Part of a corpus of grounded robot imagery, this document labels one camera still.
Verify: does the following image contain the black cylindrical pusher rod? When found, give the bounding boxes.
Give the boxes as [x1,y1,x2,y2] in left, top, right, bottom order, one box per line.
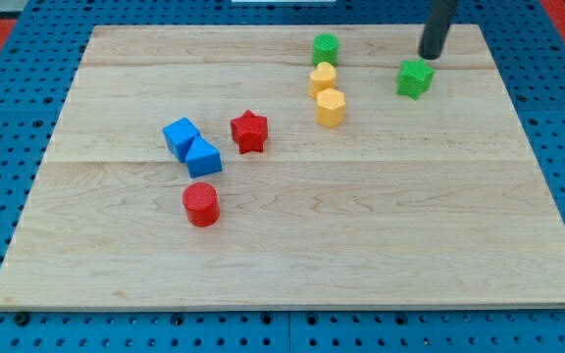
[418,0,458,60]

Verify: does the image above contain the green star block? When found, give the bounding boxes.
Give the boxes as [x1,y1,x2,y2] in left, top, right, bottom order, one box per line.
[396,59,435,100]

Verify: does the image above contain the yellow hexagon block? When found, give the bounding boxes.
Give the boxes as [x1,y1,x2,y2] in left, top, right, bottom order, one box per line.
[316,88,345,127]

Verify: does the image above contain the red star block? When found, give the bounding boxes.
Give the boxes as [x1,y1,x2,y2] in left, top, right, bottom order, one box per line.
[231,110,269,154]

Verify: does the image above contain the green cylinder block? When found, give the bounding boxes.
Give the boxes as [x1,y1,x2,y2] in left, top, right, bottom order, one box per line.
[312,33,339,66]

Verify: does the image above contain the yellow heart block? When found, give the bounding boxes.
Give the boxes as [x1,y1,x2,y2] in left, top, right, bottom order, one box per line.
[309,61,337,98]

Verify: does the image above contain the blue triangle block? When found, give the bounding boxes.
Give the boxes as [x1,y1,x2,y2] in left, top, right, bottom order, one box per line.
[185,136,223,178]

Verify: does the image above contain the blue cube block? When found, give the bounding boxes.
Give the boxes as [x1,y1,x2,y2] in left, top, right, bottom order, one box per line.
[162,118,200,163]

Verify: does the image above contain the light wooden board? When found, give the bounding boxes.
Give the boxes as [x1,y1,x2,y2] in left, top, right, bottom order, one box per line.
[0,25,565,312]

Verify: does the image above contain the red cylinder block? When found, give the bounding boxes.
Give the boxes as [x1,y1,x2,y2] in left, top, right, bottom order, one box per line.
[181,182,221,227]

